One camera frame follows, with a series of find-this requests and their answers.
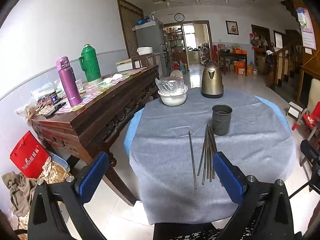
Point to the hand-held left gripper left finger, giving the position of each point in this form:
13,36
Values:
92,172

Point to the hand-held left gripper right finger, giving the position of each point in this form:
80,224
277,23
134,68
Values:
226,172

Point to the bundle of dark chopsticks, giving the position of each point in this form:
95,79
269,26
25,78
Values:
207,155

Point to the dark metal chopstick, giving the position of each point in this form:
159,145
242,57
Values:
192,160

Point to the grey perforated metal utensil holder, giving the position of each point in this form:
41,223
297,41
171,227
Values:
221,122

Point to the light blue plastic basin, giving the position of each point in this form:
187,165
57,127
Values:
60,167

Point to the red plastic chair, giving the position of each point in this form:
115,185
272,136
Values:
310,120

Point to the carved dark wooden sideboard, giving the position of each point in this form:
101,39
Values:
100,120

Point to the white step stool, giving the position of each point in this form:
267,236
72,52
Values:
295,110

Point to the blue table cover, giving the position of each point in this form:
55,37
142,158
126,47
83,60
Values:
130,132

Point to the beige armchair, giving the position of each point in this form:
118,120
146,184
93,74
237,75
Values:
313,95

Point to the red paper bag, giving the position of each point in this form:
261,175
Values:
27,155

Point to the grey tablecloth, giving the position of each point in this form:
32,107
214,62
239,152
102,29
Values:
162,142

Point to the beige rag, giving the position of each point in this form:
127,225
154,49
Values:
20,192

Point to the checked cloth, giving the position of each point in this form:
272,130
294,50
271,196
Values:
92,92

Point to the dark glass jar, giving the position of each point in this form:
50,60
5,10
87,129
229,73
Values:
53,98

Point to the clear glass cup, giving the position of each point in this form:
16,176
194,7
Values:
79,85

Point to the purple thermos bottle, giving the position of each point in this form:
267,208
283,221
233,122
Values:
70,85

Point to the bronze electric kettle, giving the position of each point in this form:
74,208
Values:
212,80

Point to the white crumpled tissue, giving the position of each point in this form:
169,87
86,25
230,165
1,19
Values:
112,79

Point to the wooden stair railing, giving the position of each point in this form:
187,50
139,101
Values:
282,62

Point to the clear plastic bag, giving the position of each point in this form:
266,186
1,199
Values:
170,85

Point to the orange cardboard box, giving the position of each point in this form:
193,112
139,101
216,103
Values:
241,68

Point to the green thermos jug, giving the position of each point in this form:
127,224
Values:
90,65

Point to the white chest freezer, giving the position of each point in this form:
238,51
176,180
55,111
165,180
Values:
123,66

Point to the blue water jug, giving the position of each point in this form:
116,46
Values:
183,67

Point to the dark wooden side table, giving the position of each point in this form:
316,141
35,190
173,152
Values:
231,55

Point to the wooden chair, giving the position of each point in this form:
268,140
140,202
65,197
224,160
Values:
136,61

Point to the white rice cooker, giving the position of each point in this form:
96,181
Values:
145,50

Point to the glass display shelf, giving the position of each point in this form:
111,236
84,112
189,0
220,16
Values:
173,45

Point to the framed flower picture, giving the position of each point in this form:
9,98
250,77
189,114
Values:
232,27

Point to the grey refrigerator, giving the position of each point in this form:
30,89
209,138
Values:
150,37

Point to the brown wooden door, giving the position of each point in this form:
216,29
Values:
128,25

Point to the pink wall calendar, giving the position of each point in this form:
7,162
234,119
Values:
308,32

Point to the round wall clock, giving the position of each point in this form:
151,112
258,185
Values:
179,17

